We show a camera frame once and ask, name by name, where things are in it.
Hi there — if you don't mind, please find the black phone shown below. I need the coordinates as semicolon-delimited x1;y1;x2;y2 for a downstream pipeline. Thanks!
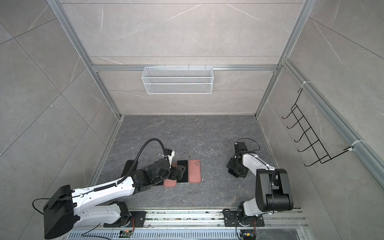
177;160;189;183

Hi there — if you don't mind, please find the pink phone case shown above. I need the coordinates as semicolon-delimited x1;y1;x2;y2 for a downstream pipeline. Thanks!
163;180;177;188

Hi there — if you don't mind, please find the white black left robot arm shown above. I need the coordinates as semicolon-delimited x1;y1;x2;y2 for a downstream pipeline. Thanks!
43;160;188;240

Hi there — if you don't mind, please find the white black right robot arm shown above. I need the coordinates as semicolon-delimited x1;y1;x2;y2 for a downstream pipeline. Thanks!
227;138;294;225

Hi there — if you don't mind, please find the black pad left side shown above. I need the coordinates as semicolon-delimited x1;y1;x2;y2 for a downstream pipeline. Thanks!
121;160;138;177

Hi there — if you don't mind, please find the small circuit board right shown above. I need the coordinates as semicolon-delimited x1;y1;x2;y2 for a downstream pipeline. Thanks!
239;230;256;240

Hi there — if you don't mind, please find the small circuit board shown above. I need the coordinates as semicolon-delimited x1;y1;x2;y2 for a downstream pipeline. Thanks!
239;230;256;240
119;230;134;238

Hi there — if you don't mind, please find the small circuit board left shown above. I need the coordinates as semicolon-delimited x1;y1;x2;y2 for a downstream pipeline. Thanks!
119;230;134;238

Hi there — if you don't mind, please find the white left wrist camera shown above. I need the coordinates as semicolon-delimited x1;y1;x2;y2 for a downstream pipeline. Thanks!
164;149;175;165

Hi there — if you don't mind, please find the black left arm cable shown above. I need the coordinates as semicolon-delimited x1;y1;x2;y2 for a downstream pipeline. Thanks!
116;137;166;184

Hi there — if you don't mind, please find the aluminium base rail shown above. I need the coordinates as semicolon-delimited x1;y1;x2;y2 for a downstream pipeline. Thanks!
61;209;313;240

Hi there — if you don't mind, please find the black wire hook rack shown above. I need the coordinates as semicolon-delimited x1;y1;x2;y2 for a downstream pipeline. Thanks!
281;89;355;168

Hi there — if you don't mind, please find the white wire mesh basket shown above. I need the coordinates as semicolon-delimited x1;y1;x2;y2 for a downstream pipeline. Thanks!
142;66;214;95

